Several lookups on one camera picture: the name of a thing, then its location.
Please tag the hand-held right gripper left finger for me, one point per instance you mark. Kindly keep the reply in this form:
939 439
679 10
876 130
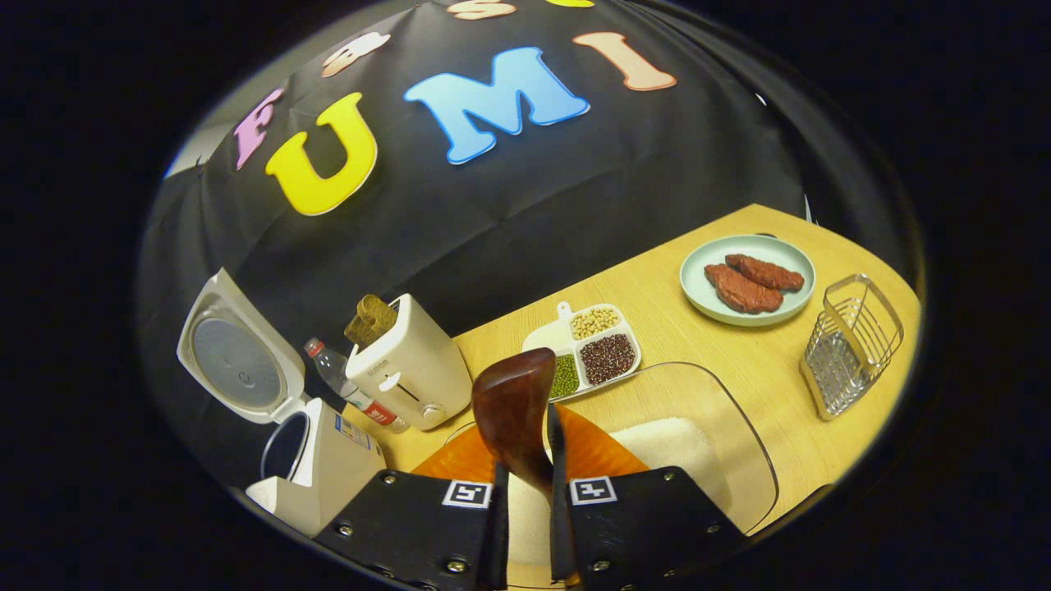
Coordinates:
499 533

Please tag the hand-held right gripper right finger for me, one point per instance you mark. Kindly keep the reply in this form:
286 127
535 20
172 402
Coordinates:
560 525

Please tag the brown wooden spoon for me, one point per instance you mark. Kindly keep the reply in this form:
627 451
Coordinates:
513 410

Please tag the clear plastic rice box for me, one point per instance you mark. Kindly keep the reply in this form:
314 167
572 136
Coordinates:
681 443

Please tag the white rice cooker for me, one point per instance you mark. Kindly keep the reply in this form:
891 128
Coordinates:
328 468

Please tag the white divided bean tray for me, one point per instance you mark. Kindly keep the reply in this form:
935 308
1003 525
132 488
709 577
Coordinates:
603 357

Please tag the white toaster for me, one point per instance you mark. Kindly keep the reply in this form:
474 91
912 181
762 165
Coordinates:
415 369

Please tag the clear plastic water bottle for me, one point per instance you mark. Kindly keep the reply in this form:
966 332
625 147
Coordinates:
341 377

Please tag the brown toast slice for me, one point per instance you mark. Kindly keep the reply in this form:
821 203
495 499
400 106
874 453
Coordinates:
371 320

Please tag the pale green plate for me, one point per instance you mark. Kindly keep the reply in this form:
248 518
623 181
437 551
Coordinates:
698 295

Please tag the brown steak piece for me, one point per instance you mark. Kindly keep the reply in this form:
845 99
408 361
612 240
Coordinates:
768 272
743 291

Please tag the black backdrop cloth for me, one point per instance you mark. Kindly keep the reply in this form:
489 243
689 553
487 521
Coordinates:
534 213

